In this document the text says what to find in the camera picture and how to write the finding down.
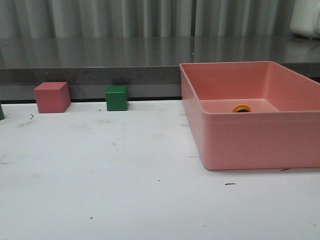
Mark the pink cube block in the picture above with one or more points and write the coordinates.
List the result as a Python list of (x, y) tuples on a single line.
[(52, 97)]

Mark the yellow push button switch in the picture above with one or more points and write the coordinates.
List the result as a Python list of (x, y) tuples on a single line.
[(242, 108)]

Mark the dark green block at edge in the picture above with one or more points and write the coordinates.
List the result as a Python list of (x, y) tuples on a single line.
[(2, 116)]

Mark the pink plastic bin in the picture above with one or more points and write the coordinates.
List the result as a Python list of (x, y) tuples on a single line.
[(282, 131)]

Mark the green cube block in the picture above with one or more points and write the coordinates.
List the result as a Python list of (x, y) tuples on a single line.
[(117, 98)]

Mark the grey back counter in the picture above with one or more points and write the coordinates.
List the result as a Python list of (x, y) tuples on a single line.
[(148, 66)]

